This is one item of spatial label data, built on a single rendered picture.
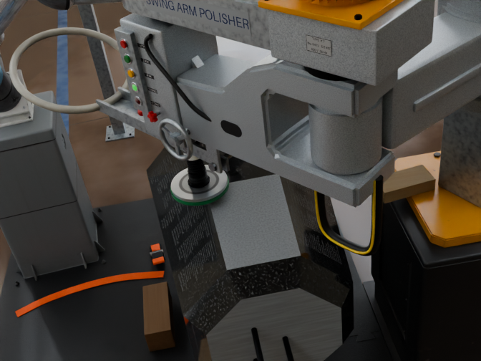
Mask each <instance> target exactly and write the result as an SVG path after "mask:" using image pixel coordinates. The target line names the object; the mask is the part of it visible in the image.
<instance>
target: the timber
mask: <svg viewBox="0 0 481 361"><path fill-rule="evenodd" d="M142 290H143V312H144V334H145V339H146V342H147V346H148V348H149V351H150V352H152V351H156V350H163V349H167V348H171V347H175V346H176V344H175V328H174V319H173V302H172V297H171V294H170V289H169V286H168V283H167V281H166V282H162V283H158V284H151V285H147V286H143V287H142Z"/></svg>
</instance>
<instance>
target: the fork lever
mask: <svg viewBox="0 0 481 361"><path fill-rule="evenodd" d="M118 91H119V92H121V94H122V98H121V99H120V100H119V101H117V102H116V103H115V104H113V105H110V104H108V103H106V102H104V101H101V100H99V99H97V100H96V103H97V104H98V105H99V107H100V110H99V111H100V112H103V113H104V114H106V115H109V116H110V117H113V118H115V119H117V120H119V121H121V122H123V123H125V124H127V125H130V126H132V127H134V128H136V129H138V130H141V131H143V132H144V133H147V134H148V135H151V136H153V137H155V138H157V139H159V140H160V138H159V137H158V136H156V135H153V134H151V133H149V132H148V131H147V129H146V126H145V121H144V117H143V116H140V115H138V113H137V111H138V109H135V108H134V106H133V103H132V98H131V95H130V91H129V90H126V89H124V88H122V87H118ZM180 149H181V150H183V151H185V152H186V153H187V152H188V148H182V147H180ZM193 155H194V156H195V157H197V158H199V159H201V160H204V161H206V162H208V154H207V150H206V148H204V147H203V146H201V145H198V144H196V143H193ZM232 157H233V156H232V155H229V154H227V153H226V154H224V155H220V159H221V164H222V169H223V170H225V171H227V172H228V171H229V170H230V168H229V162H228V160H229V159H230V158H232ZM208 163H209V162H208ZM208 167H209V169H210V170H211V171H212V172H214V171H217V168H216V165H215V164H214V163H209V164H208Z"/></svg>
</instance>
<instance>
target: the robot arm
mask: <svg viewBox="0 0 481 361"><path fill-rule="evenodd" d="M27 1H28V0H0V45H1V43H2V42H3V40H4V31H5V30H6V28H7V27H8V26H9V25H10V23H11V22H12V21H13V19H14V18H15V16H16V15H17V14H18V13H19V11H20V10H21V8H22V7H23V6H24V5H25V3H26V2H27ZM37 1H39V2H40V3H42V4H43V5H45V6H48V7H50V8H52V9H57V10H69V9H70V8H71V6H72V5H83V4H105V3H116V2H122V0H37ZM20 99H21V94H20V93H19V92H18V91H17V90H16V88H15V86H14V85H13V83H12V81H11V78H10V74H9V73H6V72H5V69H4V64H3V61H2V58H1V53H0V112H6V111H9V110H11V109H13V108H14V107H16V106H17V104H18V103H19V101H20Z"/></svg>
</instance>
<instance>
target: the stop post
mask: <svg viewBox="0 0 481 361"><path fill-rule="evenodd" d="M77 6H78V9H79V13H80V16H81V19H82V23H83V27H84V29H90V30H93V31H96V32H100V30H99V26H98V23H97V18H96V15H95V12H94V7H93V4H83V5H77ZM86 37H87V36H86ZM87 41H88V44H89V48H90V52H91V54H92V58H93V62H94V66H95V69H96V72H97V76H98V79H99V83H100V87H101V89H102V94H103V97H104V99H105V100H106V99H107V98H109V97H111V96H113V95H114V94H115V93H116V89H115V84H114V82H113V78H112V74H111V71H110V66H109V63H108V60H107V55H106V52H105V48H104V45H103V41H101V40H99V39H95V38H92V37H87ZM109 117H110V116H109ZM110 122H111V125H110V126H107V131H106V139H105V142H109V141H114V140H121V139H126V138H134V137H135V128H134V127H132V126H130V125H127V124H125V123H123V122H121V121H119V120H117V119H115V118H113V117H110Z"/></svg>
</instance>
